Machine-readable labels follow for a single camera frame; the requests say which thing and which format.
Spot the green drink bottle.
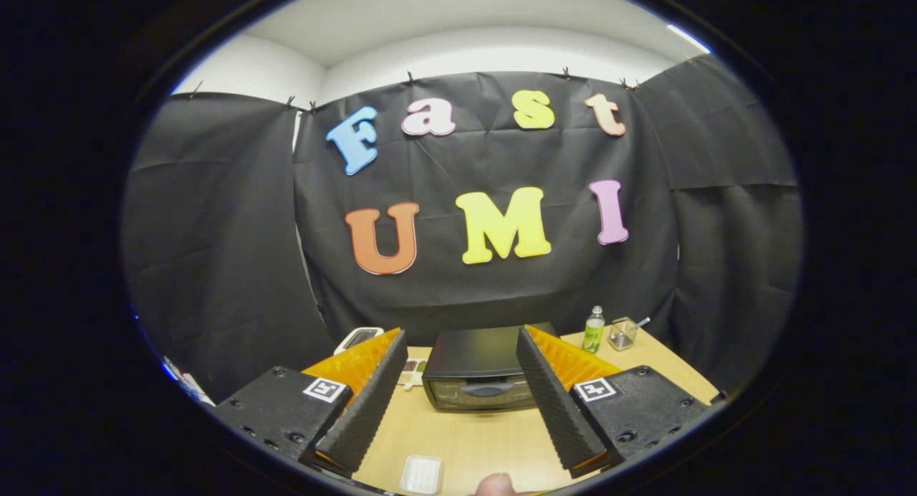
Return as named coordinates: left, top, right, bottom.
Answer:
left=582, top=305, right=606, bottom=355

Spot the small cream-coloured object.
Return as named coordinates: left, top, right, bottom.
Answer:
left=396, top=358, right=429, bottom=391

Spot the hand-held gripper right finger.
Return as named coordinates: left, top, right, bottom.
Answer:
left=516, top=324, right=721, bottom=480

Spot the white pop-up toaster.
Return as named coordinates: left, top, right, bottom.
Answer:
left=333, top=327, right=385, bottom=356

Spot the white lidded food container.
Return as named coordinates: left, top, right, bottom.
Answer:
left=183, top=373, right=216, bottom=408

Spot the clear wire holder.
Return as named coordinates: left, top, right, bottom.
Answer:
left=609, top=317, right=640, bottom=352

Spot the black toaster oven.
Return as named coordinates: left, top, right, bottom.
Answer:
left=421, top=322, right=560, bottom=412

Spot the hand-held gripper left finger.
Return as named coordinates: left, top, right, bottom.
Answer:
left=212, top=328, right=409, bottom=477

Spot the white food tray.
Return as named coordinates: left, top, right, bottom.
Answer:
left=398, top=454, right=444, bottom=496

